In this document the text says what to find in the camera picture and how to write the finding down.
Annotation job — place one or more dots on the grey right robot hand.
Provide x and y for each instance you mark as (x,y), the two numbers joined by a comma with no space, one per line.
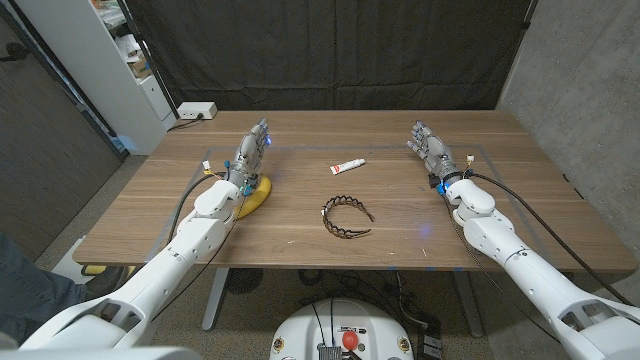
(435,150)

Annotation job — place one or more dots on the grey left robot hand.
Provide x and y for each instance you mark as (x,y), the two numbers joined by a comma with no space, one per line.
(250,155)

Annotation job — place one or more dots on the white red toothpaste tube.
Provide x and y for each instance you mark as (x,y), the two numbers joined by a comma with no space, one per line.
(347,166)

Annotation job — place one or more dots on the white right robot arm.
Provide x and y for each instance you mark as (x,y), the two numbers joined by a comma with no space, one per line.
(540,280)

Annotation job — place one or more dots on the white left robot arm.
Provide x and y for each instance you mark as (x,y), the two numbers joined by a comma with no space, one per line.
(165,260)

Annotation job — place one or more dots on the yellow toy banana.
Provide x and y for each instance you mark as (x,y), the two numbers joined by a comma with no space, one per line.
(260,196)

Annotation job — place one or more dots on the brown scalloped headband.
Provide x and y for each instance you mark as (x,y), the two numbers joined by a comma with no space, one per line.
(344,200)

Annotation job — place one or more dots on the white power outlet box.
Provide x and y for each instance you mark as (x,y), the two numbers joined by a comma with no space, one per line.
(197,110)

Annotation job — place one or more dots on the black round floor stand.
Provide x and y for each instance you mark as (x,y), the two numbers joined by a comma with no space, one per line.
(243,280)

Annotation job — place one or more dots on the black backdrop stand pole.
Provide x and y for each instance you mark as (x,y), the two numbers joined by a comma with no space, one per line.
(150,65)

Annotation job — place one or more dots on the small cardboard box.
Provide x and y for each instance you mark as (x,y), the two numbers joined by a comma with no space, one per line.
(140,67)

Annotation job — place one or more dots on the grey metal table leg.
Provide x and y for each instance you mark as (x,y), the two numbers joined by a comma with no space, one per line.
(470,305)
(215,300)

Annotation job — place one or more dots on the white robot torso base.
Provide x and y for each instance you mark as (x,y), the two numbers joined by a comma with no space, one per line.
(300,330)

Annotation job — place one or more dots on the white shelf cabinet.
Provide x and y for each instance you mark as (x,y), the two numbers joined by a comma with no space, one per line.
(90,60)

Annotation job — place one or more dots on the dark leather shoe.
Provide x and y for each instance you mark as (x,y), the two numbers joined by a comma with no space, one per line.
(107,280)

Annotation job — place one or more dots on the dark wooden door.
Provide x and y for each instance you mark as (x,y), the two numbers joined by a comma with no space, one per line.
(45,150)

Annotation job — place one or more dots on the red emergency stop button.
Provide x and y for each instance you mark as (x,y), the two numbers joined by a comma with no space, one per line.
(350,340)

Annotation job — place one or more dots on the person leg in jeans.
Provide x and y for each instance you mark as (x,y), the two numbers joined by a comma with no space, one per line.
(30,290)

